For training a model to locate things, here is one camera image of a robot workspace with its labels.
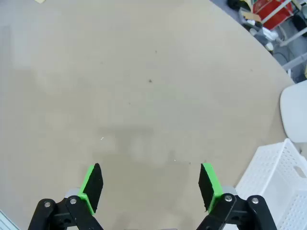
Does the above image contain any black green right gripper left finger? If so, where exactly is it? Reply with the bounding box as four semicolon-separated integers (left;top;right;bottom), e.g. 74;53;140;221
27;162;104;230

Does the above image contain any red paper bag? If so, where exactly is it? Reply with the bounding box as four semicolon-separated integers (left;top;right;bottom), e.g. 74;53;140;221
253;0;295;31

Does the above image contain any grey aluminium mounting rail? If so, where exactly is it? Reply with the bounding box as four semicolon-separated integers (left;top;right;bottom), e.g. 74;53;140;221
0;208;20;230

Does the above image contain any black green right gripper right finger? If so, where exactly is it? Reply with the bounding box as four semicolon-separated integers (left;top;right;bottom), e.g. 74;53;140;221
198;162;278;230

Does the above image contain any white cylindrical bin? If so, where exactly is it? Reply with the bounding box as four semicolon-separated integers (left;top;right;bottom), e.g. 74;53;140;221
280;80;307;142

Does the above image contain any white perforated plastic basket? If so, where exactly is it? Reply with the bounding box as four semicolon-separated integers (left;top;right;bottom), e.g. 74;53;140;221
235;138;307;230

